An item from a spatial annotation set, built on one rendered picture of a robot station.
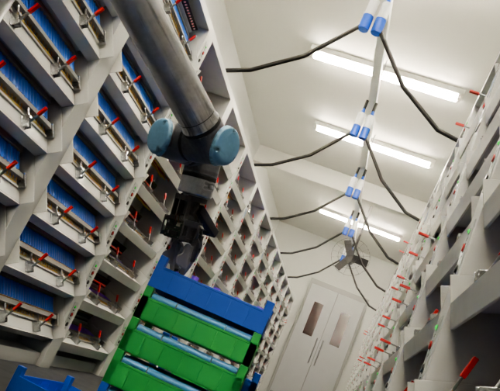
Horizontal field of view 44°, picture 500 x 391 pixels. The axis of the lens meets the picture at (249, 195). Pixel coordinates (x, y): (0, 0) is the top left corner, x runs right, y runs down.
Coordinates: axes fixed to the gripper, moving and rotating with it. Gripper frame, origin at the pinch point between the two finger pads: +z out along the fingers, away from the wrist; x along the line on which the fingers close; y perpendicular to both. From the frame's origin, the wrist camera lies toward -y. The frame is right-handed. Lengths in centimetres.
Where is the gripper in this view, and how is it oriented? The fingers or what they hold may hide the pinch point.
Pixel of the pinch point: (178, 272)
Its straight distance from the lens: 162.6
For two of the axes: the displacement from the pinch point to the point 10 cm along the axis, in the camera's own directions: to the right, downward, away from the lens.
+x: 7.9, 1.8, -5.9
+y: -5.6, -1.9, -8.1
